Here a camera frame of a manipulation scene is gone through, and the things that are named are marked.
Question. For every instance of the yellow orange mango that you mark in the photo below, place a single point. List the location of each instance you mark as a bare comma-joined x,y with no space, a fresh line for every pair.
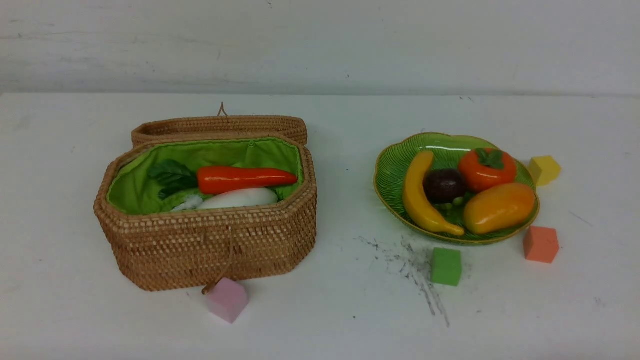
499,208

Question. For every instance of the orange foam cube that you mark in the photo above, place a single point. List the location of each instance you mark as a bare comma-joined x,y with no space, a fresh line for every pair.
541,244

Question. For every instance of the orange persimmon with green leaf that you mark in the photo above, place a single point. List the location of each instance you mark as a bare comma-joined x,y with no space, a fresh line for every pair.
485,168

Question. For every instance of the green glass leaf plate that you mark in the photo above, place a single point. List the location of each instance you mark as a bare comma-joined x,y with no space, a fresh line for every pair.
393,163

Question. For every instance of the white radish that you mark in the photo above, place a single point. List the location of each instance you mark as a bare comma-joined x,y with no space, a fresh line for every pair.
250,197

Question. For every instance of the woven rattan basket lid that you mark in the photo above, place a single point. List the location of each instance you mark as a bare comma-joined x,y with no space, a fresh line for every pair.
293,128

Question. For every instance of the yellow banana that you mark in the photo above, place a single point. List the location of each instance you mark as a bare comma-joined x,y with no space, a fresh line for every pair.
416,203

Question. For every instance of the woven rattan basket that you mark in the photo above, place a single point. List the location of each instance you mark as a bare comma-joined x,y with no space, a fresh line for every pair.
159,248

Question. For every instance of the yellow foam cube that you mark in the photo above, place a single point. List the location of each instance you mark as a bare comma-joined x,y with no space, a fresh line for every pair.
544,170

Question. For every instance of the orange carrot with green leaves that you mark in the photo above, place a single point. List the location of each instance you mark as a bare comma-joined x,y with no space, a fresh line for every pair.
175,177

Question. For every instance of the green foam cube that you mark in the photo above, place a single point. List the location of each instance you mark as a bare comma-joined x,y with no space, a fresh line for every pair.
446,266

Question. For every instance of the pink foam cube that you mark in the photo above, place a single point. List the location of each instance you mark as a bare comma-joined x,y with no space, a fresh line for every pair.
227,299

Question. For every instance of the dark purple mangosteen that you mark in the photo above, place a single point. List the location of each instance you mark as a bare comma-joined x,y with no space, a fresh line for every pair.
445,185

